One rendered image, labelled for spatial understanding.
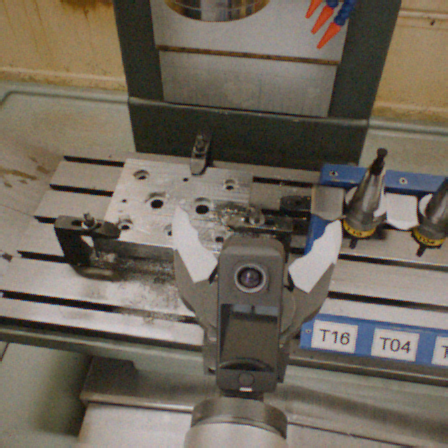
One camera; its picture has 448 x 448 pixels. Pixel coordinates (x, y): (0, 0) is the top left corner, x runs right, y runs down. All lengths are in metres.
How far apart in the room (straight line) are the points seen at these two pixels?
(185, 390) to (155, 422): 0.09
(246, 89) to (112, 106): 0.73
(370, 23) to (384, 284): 0.62
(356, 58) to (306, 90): 0.14
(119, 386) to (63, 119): 1.13
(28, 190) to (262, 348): 1.34
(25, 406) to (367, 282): 0.82
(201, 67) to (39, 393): 0.89
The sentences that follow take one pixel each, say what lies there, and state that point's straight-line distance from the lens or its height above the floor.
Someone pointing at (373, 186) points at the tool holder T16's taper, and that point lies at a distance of 0.78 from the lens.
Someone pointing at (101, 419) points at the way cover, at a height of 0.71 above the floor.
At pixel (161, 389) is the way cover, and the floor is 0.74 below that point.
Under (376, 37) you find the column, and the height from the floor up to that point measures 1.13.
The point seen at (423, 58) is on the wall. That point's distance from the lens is 1.86.
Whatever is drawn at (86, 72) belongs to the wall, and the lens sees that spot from 2.05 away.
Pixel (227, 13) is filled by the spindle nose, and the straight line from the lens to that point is 0.74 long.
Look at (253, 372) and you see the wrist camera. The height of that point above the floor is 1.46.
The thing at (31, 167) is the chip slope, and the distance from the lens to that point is 1.71.
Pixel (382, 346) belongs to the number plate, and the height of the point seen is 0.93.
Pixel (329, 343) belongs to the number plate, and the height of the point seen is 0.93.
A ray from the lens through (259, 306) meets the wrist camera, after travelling 0.37.
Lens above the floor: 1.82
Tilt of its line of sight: 51 degrees down
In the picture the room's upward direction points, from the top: straight up
